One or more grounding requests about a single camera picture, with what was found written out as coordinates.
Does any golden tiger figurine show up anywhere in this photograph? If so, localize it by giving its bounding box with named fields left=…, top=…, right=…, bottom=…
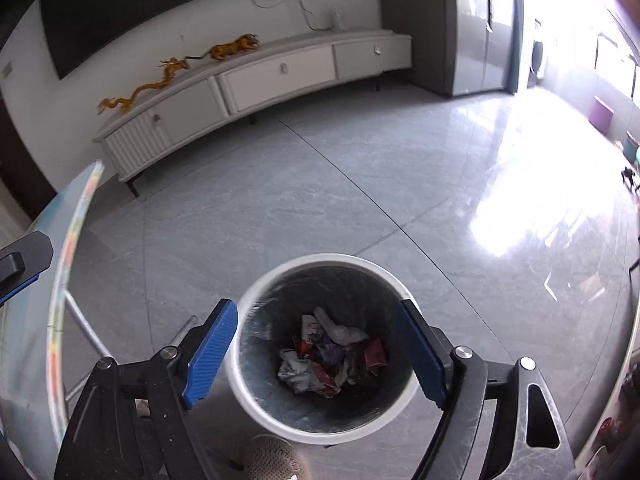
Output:
left=186, top=34, right=259, bottom=62

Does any washing machine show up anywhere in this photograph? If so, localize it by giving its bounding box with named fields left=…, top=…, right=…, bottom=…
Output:
left=527, top=20, right=544, bottom=88

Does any purple plastic bag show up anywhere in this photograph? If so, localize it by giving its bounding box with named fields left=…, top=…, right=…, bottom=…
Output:
left=314, top=340, right=347, bottom=375

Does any golden dragon figurine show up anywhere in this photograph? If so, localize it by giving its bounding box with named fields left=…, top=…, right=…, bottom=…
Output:
left=96, top=58, right=190, bottom=115

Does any white round trash bin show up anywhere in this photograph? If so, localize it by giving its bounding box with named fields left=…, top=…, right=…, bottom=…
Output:
left=226, top=254, right=418, bottom=445

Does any grey double door refrigerator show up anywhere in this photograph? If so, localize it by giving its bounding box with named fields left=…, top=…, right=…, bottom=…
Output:
left=380, top=0, right=524, bottom=98

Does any dark brown entrance door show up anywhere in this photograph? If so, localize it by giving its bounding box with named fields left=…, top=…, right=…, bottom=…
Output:
left=0, top=100, right=56, bottom=220

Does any white TV cabinet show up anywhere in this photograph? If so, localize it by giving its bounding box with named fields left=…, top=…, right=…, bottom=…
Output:
left=94, top=30, right=412, bottom=185

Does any purple small bin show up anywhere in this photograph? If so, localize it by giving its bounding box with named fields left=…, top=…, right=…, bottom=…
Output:
left=588, top=96, right=615, bottom=136

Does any red snack bag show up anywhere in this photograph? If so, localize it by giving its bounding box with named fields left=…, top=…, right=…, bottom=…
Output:
left=281, top=338, right=387, bottom=399

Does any wall switch plate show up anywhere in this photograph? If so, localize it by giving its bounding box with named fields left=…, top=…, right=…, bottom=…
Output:
left=1, top=62, right=13, bottom=78

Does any white tissue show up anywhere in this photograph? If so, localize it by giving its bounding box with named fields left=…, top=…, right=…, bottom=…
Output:
left=314, top=307, right=369, bottom=347

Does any white power strip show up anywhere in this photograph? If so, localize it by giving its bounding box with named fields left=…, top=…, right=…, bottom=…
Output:
left=332, top=6, right=346, bottom=30

